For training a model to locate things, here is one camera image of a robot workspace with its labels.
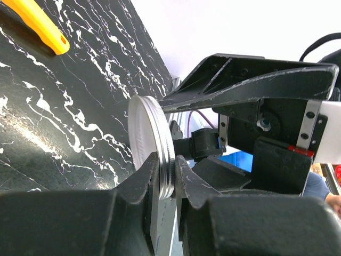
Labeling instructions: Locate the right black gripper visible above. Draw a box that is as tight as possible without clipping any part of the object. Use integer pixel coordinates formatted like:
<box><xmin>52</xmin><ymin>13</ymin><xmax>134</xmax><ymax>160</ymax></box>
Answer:
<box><xmin>159</xmin><ymin>54</ymin><xmax>339</xmax><ymax>195</ymax></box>

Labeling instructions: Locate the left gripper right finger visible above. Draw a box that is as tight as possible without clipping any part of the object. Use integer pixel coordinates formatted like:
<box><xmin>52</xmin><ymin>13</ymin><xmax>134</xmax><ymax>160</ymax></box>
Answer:
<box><xmin>175</xmin><ymin>156</ymin><xmax>340</xmax><ymax>255</ymax></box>

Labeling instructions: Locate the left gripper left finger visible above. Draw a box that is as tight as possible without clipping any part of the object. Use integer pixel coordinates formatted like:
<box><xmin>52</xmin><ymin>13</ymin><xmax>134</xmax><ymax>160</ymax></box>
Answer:
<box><xmin>1</xmin><ymin>153</ymin><xmax>159</xmax><ymax>255</ymax></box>

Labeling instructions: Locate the white jar lid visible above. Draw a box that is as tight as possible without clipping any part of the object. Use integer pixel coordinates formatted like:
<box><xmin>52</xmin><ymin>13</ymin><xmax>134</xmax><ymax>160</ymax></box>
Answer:
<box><xmin>128</xmin><ymin>95</ymin><xmax>175</xmax><ymax>200</ymax></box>

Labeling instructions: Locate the yellow plastic scoop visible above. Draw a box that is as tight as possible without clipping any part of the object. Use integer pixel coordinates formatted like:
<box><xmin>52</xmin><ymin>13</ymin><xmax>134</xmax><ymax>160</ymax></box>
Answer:
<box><xmin>2</xmin><ymin>0</ymin><xmax>70</xmax><ymax>55</ymax></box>

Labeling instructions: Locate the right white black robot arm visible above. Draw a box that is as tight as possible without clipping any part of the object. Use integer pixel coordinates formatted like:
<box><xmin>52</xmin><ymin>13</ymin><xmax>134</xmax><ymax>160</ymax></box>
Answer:
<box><xmin>160</xmin><ymin>51</ymin><xmax>340</xmax><ymax>195</ymax></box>

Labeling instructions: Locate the black marble pattern mat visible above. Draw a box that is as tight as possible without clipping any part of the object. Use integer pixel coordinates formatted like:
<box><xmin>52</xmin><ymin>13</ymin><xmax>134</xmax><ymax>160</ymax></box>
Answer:
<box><xmin>1</xmin><ymin>1</ymin><xmax>171</xmax><ymax>191</ymax></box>

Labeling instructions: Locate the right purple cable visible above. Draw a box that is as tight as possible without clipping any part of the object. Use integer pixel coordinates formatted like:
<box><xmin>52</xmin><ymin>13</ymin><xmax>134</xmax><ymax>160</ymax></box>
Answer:
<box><xmin>186</xmin><ymin>109</ymin><xmax>216</xmax><ymax>134</ymax></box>

